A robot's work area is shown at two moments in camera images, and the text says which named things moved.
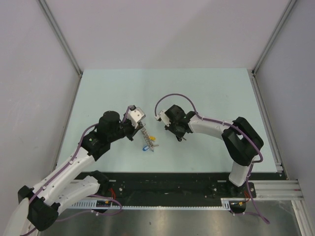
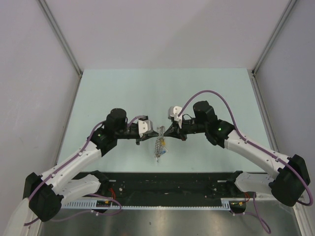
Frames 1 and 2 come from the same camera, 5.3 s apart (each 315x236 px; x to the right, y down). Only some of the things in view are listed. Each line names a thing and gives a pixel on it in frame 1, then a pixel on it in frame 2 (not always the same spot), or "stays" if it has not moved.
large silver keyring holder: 147,137 → 161,129
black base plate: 148,186 stays
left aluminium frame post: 60,36 stays
